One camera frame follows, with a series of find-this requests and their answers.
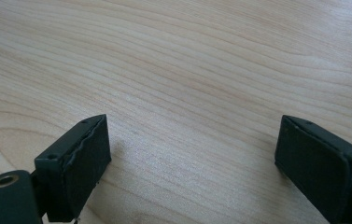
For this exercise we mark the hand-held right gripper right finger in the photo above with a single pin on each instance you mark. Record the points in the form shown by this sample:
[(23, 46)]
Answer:
[(320, 174)]

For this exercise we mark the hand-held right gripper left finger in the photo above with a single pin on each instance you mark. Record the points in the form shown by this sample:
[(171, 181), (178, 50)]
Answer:
[(71, 174)]

